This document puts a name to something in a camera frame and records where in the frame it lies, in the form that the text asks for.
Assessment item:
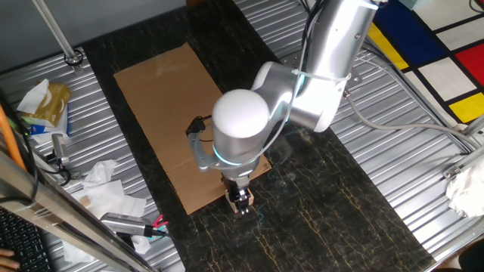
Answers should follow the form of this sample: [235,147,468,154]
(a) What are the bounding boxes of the silver metal frame beam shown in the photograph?
[0,149,156,272]

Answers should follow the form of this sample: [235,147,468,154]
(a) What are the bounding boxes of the aluminium profile bar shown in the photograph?
[442,145,484,181]

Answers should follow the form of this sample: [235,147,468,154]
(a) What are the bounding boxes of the orange tube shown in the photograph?
[0,104,27,171]

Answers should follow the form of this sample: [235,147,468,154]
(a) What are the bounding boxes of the blue white tissue pack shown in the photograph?
[22,105,71,144]

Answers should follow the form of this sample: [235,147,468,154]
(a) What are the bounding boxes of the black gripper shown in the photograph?
[220,172,253,216]

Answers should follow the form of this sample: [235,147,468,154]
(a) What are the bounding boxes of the black marble pattern mat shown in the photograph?
[81,0,436,272]

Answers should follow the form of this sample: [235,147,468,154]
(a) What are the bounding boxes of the yellow tissue box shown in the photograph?
[32,82,72,128]

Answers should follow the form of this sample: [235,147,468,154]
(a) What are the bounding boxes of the person hand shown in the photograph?
[0,248,23,270]

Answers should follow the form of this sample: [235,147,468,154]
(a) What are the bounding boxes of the large white tissue sheet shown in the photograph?
[62,179,152,264]

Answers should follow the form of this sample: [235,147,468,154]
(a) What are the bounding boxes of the large wooden cube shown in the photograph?
[225,187,255,215]

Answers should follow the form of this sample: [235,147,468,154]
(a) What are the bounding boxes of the white crumpled cloth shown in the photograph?
[445,162,484,218]

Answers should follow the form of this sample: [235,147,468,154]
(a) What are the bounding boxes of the mondrian pattern mat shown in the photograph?
[366,0,484,125]

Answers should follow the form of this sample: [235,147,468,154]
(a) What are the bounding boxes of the grey base cable with connector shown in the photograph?
[342,86,483,150]

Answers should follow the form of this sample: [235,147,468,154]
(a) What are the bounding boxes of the black keyboard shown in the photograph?
[0,207,54,272]

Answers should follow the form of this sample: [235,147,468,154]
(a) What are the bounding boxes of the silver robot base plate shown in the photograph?
[279,55,363,85]

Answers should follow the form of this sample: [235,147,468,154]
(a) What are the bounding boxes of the red clothespin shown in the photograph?
[150,214,169,230]

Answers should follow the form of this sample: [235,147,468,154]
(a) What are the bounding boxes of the white pulled tissue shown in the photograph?
[17,78,51,115]

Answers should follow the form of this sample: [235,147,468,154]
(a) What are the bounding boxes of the aluminium pole with foot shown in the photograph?
[32,0,84,73]

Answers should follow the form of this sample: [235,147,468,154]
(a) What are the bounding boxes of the crumpled white tissue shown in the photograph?
[82,159,117,190]

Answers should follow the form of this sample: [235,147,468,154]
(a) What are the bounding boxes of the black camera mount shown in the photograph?
[45,150,82,186]

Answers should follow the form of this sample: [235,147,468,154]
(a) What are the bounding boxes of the brown cardboard sheet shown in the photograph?
[113,42,272,215]

